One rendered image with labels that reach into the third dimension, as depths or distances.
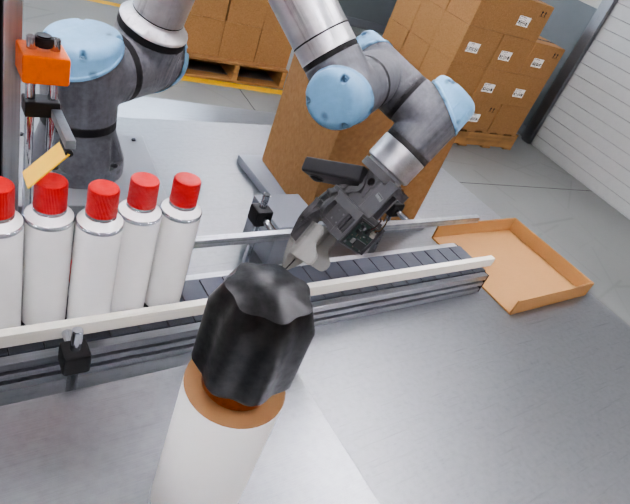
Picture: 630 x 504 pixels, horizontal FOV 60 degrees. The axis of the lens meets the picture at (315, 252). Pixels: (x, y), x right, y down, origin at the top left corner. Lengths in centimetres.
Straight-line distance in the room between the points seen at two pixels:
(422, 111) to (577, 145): 457
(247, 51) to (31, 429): 369
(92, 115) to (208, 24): 311
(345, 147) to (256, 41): 314
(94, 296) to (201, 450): 29
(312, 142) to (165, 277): 49
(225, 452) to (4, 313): 33
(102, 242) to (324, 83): 31
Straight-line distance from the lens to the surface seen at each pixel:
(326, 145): 107
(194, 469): 51
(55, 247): 66
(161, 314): 75
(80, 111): 93
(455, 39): 417
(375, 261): 105
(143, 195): 66
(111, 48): 92
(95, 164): 97
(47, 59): 64
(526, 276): 138
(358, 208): 78
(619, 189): 509
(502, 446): 94
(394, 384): 90
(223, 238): 81
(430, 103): 80
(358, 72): 68
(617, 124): 517
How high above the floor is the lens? 143
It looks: 34 degrees down
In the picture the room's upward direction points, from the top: 22 degrees clockwise
